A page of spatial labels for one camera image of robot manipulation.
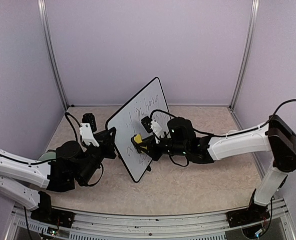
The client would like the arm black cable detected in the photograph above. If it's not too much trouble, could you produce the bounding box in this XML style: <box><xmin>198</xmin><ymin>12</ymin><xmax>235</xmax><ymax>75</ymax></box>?
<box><xmin>64</xmin><ymin>111</ymin><xmax>105</xmax><ymax>187</ymax></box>
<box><xmin>149</xmin><ymin>99</ymin><xmax>296</xmax><ymax>168</ymax></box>

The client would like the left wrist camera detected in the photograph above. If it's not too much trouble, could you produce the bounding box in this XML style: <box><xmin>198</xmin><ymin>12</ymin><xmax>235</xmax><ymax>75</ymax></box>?
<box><xmin>79</xmin><ymin>113</ymin><xmax>99</xmax><ymax>148</ymax></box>

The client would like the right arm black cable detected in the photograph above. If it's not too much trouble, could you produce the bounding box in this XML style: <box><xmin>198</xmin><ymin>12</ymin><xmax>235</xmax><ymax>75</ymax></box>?
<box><xmin>149</xmin><ymin>99</ymin><xmax>296</xmax><ymax>168</ymax></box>

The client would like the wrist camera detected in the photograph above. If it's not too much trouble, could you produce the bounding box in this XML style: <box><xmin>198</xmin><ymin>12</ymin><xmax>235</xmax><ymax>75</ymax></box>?
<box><xmin>79</xmin><ymin>113</ymin><xmax>99</xmax><ymax>148</ymax></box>
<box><xmin>141</xmin><ymin>116</ymin><xmax>167</xmax><ymax>144</ymax></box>

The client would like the pale green ceramic bowl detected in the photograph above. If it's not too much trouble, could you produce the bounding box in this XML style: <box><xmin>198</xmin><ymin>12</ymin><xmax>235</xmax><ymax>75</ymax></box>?
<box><xmin>38</xmin><ymin>151</ymin><xmax>56</xmax><ymax>161</ymax></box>

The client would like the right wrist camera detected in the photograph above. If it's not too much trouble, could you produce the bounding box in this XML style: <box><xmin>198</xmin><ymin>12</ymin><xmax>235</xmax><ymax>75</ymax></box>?
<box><xmin>141</xmin><ymin>116</ymin><xmax>167</xmax><ymax>144</ymax></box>

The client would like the white whiteboard black frame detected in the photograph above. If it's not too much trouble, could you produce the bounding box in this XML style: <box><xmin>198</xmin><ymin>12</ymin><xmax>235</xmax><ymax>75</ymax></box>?
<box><xmin>105</xmin><ymin>77</ymin><xmax>170</xmax><ymax>183</ymax></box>

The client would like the right aluminium corner post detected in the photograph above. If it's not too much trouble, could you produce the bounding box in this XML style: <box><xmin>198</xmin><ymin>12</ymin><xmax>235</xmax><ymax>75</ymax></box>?
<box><xmin>229</xmin><ymin>0</ymin><xmax>259</xmax><ymax>112</ymax></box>

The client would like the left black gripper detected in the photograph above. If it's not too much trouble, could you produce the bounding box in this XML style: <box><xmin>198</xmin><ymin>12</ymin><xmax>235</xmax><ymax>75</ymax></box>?
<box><xmin>78</xmin><ymin>127</ymin><xmax>117</xmax><ymax>185</ymax></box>

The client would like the yellow black whiteboard eraser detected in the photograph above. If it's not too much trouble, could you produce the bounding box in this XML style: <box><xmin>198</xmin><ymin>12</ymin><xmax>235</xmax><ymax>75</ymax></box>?
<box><xmin>131</xmin><ymin>134</ymin><xmax>146</xmax><ymax>149</ymax></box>

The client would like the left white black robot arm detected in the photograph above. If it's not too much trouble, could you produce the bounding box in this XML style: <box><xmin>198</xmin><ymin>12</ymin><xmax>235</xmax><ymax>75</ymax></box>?
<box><xmin>0</xmin><ymin>123</ymin><xmax>116</xmax><ymax>228</ymax></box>

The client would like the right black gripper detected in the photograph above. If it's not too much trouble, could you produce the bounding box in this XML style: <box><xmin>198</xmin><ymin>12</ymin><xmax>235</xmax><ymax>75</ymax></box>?
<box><xmin>136</xmin><ymin>134</ymin><xmax>188</xmax><ymax>162</ymax></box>

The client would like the aluminium front rail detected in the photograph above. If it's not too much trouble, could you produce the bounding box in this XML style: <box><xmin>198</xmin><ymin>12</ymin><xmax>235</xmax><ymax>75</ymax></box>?
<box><xmin>4</xmin><ymin>198</ymin><xmax>296</xmax><ymax>240</ymax></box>

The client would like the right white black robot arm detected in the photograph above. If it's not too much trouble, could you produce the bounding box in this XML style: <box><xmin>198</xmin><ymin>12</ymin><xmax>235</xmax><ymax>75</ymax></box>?
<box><xmin>131</xmin><ymin>115</ymin><xmax>296</xmax><ymax>228</ymax></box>

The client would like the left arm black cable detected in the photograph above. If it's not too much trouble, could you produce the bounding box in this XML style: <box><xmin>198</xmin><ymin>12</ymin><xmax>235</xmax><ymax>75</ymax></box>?
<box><xmin>64</xmin><ymin>111</ymin><xmax>105</xmax><ymax>187</ymax></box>

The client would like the aluminium corner post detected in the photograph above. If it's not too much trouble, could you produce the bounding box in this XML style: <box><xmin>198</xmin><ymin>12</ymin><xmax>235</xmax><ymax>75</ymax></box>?
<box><xmin>229</xmin><ymin>0</ymin><xmax>259</xmax><ymax>112</ymax></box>
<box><xmin>38</xmin><ymin>0</ymin><xmax>69</xmax><ymax>111</ymax></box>

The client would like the left aluminium corner post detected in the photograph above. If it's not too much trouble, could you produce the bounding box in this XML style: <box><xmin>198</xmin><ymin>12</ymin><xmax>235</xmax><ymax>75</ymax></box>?
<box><xmin>38</xmin><ymin>0</ymin><xmax>69</xmax><ymax>111</ymax></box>

